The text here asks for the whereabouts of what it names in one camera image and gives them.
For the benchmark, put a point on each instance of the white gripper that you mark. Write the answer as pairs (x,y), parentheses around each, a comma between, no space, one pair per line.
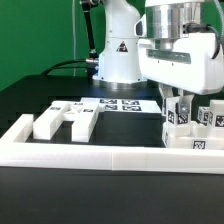
(189,66)

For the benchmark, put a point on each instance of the white chair seat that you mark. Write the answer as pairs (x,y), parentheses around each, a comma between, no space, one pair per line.
(197,139)

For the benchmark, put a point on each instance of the white chair back part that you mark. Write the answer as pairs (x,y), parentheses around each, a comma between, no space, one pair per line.
(83,117)

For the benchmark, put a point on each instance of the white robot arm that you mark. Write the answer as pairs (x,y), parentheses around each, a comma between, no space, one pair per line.
(169,44)

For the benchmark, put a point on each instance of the white long chair part left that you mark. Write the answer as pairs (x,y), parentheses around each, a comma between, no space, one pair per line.
(49,121)

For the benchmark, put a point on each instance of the white tag base sheet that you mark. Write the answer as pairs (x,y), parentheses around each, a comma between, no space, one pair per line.
(125,105)

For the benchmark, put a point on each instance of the white U-shaped fence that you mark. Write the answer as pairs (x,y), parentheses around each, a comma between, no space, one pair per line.
(16,151)

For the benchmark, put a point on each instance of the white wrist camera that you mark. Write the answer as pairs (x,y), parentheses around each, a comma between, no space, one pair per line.
(140,28)

